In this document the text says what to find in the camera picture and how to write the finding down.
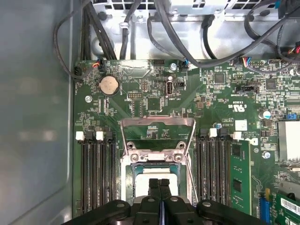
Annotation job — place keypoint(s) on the blue expansion slot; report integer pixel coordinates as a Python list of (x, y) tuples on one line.
[(264, 208)]

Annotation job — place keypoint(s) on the silver metal drive cage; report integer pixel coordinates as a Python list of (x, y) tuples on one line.
[(164, 35)]

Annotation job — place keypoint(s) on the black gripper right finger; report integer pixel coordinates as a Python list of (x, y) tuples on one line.
[(178, 211)]

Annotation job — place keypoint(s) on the green motherboard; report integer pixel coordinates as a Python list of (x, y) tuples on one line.
[(206, 105)]

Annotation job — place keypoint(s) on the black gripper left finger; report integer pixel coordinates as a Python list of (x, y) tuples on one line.
[(145, 211)]

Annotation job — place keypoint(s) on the silver square CPU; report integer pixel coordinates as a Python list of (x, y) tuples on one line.
[(145, 182)]

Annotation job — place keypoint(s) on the black square chip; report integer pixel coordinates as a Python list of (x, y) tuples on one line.
[(271, 84), (219, 78)]

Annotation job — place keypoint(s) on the silver board screw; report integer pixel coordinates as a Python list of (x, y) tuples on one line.
[(87, 99), (173, 66), (266, 154)]

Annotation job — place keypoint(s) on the green RAM stick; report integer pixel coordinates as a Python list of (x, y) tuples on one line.
[(241, 168)]

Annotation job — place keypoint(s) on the CPU socket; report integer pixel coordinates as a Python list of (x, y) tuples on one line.
[(123, 185)]

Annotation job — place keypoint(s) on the silver heatsink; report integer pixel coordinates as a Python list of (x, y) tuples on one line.
[(289, 140)]

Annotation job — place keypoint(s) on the metal socket cover frame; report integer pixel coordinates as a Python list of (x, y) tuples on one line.
[(159, 122)]

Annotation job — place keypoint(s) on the round coin battery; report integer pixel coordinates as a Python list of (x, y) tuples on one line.
[(109, 84)]

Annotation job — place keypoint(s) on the white square sticker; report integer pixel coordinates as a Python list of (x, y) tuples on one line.
[(241, 125)]

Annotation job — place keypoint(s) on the black open PC case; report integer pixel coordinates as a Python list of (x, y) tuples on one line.
[(35, 117)]

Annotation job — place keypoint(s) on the silver internal USB port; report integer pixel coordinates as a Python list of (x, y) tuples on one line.
[(170, 88)]

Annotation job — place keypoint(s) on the black RAM slot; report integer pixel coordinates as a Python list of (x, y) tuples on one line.
[(85, 175), (112, 175), (201, 173), (94, 175), (103, 175), (224, 173), (212, 173)]

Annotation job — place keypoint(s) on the silver round capacitor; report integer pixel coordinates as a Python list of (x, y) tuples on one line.
[(266, 114)]

